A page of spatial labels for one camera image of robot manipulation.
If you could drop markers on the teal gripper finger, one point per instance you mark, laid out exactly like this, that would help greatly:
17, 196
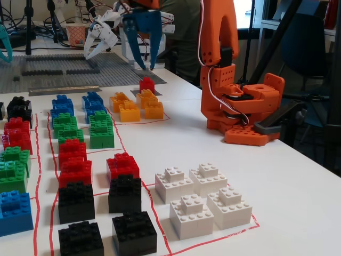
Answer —
6, 40

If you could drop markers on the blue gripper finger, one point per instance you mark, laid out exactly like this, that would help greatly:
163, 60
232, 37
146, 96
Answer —
133, 45
155, 45

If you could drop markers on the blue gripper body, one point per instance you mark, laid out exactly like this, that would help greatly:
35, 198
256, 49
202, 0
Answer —
141, 24

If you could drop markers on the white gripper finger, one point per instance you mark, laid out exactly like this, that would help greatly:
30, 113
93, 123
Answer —
89, 45
102, 48

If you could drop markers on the red brick block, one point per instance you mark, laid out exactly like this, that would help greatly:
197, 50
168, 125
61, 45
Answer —
76, 172
16, 123
72, 150
147, 84
18, 140
122, 165

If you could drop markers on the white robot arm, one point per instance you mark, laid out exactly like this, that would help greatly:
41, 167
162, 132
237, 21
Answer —
167, 25

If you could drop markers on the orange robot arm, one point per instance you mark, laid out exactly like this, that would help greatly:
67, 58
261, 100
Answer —
215, 26

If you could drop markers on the blue stacked brick block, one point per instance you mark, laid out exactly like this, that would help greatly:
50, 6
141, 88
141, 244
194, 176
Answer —
92, 96
62, 110
93, 108
62, 100
14, 210

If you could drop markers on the yellow stacked brick block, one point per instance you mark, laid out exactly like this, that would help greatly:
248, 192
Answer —
145, 96
117, 100
154, 110
129, 112

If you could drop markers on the black stacked brick block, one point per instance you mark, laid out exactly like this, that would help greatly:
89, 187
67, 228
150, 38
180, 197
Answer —
80, 240
76, 202
134, 232
24, 113
17, 101
124, 194

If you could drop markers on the green stacked brick block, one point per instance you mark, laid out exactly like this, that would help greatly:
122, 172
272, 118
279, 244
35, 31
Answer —
16, 156
12, 177
102, 137
100, 118
64, 121
69, 136

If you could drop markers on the white stacked brick block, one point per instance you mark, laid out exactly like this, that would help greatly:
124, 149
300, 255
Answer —
207, 176
191, 217
229, 209
173, 181

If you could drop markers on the patterned paper cup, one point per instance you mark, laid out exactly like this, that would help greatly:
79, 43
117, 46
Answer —
76, 34

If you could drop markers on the black stand pole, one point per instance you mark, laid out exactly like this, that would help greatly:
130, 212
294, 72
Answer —
28, 26
54, 21

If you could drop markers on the person in olive shirt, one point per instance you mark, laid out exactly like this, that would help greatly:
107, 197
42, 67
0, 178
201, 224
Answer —
183, 40

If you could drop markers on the grey studded baseplate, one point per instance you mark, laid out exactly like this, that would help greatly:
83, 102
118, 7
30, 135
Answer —
112, 77

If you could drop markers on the small dark grey brick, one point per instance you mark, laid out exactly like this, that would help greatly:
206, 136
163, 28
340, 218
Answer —
16, 78

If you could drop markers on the thin black pole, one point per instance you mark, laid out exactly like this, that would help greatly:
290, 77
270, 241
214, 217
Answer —
250, 40

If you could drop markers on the grey black table clamp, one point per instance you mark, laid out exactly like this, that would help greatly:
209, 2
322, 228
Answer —
277, 120

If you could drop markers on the dark blue chair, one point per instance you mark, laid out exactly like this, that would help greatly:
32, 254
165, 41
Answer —
303, 48

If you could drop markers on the red cylinder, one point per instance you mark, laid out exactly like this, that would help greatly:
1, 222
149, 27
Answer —
330, 13

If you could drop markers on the long grey brick wall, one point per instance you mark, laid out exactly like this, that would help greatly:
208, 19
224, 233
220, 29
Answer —
82, 71
56, 58

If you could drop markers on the grey angled brick wall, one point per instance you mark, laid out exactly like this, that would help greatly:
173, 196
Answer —
42, 72

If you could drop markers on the black camera tripod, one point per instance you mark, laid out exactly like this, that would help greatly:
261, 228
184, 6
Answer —
333, 80

